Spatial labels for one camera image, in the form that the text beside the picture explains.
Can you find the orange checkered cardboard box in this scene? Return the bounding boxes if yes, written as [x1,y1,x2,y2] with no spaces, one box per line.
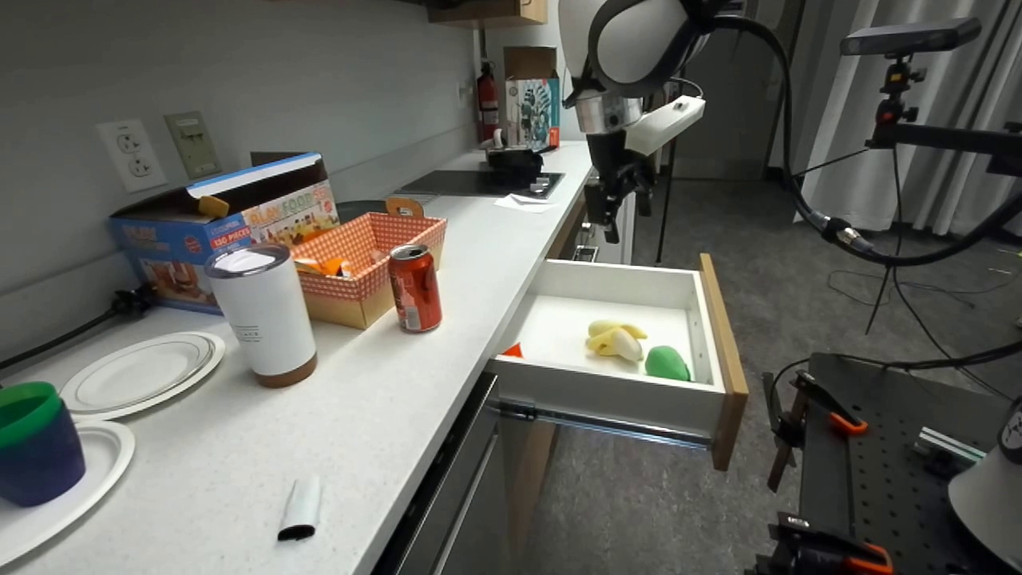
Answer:
[294,211,446,329]

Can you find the orange handled clamp upper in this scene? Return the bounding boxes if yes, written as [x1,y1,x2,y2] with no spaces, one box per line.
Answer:
[762,370,869,490]

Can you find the white paper plate upper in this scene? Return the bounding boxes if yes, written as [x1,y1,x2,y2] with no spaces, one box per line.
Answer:
[62,332,225,420]

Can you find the white paper plate lower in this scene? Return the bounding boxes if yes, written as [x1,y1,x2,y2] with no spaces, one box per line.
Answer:
[0,420,136,566]

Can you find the white tumbler with brown base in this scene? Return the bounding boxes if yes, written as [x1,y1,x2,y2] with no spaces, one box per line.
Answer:
[208,247,315,386]

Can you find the colourful carton box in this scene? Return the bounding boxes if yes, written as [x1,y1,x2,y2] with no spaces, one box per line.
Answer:
[506,47,560,151]

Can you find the orange handled clamp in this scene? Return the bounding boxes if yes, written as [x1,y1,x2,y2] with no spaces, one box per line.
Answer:
[762,370,869,490]
[749,516,894,575]

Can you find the white paper plate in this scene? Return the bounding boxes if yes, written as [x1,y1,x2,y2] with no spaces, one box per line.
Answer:
[0,420,136,566]
[62,332,225,420]

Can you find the black bowl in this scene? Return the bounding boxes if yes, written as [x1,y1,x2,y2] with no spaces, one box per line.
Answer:
[486,151,542,180]

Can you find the white marker with black cap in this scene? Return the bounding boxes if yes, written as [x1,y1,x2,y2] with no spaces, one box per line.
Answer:
[278,476,323,543]

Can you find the grey wall switch plate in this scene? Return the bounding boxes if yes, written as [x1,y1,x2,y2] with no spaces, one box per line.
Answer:
[166,113,222,180]

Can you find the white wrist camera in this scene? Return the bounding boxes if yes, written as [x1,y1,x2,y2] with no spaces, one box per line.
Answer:
[627,95,707,157]

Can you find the orange handled clamp lower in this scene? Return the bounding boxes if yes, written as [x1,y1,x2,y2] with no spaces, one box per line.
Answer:
[749,516,894,575]

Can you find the red soda can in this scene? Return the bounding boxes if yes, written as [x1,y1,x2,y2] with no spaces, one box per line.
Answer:
[391,243,442,337]

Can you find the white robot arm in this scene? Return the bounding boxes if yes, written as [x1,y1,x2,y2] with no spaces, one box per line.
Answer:
[560,0,734,243]

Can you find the blue and green cup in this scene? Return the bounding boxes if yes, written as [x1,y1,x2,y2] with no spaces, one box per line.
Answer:
[0,383,87,507]

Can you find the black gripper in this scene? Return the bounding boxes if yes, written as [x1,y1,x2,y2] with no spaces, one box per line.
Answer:
[584,130,652,243]

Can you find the white wall outlet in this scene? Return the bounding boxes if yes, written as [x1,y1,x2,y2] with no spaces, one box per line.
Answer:
[98,120,166,193]

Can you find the red fire extinguisher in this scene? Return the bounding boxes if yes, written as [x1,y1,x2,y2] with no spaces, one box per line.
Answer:
[475,63,503,143]

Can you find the green plush toy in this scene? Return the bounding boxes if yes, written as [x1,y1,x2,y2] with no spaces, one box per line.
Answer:
[646,344,690,381]

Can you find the white drawer with wooden front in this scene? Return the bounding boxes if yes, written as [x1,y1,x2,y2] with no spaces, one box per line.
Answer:
[488,254,749,470]

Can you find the black camera tripod stand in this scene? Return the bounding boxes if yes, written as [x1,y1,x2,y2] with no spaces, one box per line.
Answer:
[827,17,1022,267]

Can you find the blue cardboard game box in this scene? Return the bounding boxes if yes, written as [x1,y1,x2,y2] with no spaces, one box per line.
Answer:
[108,155,338,315]

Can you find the yellow banana plushie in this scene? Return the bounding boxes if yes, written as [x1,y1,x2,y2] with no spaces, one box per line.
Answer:
[584,319,646,363]

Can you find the black cooktop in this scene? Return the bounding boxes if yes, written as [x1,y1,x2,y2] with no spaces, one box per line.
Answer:
[398,171,562,198]

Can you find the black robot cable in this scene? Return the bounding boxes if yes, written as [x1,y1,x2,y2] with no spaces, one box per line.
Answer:
[711,11,1022,272]

